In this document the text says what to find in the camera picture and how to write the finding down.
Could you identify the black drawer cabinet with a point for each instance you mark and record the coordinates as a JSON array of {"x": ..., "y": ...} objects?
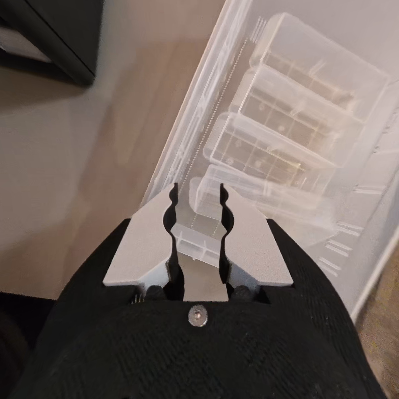
[{"x": 72, "y": 37}]

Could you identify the large clear plastic bin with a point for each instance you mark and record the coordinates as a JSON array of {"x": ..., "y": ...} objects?
[{"x": 218, "y": 81}]

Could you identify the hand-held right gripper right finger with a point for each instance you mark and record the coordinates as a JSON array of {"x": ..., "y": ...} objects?
[{"x": 258, "y": 248}]

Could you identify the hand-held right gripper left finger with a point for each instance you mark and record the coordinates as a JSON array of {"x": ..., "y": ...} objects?
[{"x": 140, "y": 248}]

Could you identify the small clear plastic drawer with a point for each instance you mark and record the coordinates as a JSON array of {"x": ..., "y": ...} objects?
[
  {"x": 327, "y": 52},
  {"x": 249, "y": 193},
  {"x": 265, "y": 146},
  {"x": 305, "y": 102}
]

